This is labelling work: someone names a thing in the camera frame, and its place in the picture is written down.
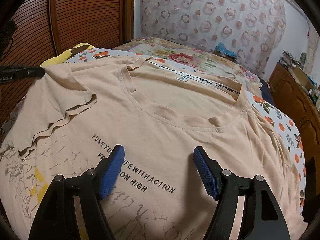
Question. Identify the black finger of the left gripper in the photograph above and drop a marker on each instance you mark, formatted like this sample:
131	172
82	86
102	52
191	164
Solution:
16	73

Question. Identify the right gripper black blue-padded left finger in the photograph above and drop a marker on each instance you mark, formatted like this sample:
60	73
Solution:
56	217

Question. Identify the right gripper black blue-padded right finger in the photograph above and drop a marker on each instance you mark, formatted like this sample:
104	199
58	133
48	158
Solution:
262	217

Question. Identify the beige printed t-shirt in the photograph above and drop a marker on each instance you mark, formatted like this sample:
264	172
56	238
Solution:
75	115

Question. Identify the yellow garment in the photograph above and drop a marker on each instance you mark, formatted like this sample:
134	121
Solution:
67	54

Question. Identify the brown wooden wardrobe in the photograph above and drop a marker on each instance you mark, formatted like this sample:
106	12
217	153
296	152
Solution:
33	31

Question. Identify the orange-print white bed sheet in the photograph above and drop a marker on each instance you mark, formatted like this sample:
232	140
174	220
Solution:
282	124

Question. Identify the dark navy bed cover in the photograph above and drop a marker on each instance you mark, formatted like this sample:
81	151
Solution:
265	92

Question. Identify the brown wooden dresser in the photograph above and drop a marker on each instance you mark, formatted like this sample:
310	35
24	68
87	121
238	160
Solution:
291	99

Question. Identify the cardboard box on dresser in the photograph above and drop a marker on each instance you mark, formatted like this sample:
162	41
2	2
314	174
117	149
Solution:
302	78

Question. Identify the floral beige blanket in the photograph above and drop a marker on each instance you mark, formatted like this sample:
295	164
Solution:
201	61

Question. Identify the blue box on bed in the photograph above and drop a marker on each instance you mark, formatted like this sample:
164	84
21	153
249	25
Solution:
222	51

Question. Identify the patterned lace curtain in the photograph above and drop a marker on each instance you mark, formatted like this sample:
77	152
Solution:
251	29

